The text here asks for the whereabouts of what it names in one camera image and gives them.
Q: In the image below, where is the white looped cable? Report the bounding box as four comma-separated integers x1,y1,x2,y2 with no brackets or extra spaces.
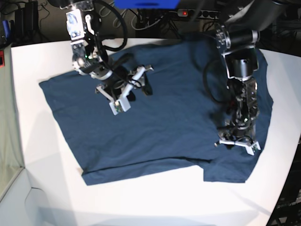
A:
112,10,127,28

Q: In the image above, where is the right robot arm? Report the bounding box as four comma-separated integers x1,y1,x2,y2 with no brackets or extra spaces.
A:
59,0,153,105

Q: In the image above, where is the red box at table edge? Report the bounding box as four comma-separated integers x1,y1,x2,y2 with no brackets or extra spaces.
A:
0,50,5,68

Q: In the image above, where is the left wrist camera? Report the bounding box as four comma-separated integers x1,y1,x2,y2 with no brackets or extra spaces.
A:
246,141,261,156

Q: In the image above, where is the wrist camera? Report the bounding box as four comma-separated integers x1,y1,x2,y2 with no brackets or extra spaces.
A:
246,141,261,156
109,98,131,115

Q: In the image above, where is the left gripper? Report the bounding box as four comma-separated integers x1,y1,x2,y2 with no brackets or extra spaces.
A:
214,127,256,148

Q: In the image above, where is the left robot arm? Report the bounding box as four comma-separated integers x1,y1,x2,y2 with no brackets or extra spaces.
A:
203,0,301,155

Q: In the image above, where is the dark blue t-shirt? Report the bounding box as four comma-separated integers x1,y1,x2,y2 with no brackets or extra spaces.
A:
40,38,260,186

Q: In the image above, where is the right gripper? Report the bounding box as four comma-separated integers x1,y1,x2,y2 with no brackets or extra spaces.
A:
95,65,154,102

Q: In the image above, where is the black power strip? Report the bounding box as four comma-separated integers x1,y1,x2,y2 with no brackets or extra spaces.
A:
177,8,219,19

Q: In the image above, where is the blue plastic bin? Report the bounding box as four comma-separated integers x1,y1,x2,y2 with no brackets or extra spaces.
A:
115,0,180,9

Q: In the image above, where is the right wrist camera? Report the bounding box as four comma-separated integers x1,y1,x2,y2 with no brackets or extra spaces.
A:
109,98,131,115

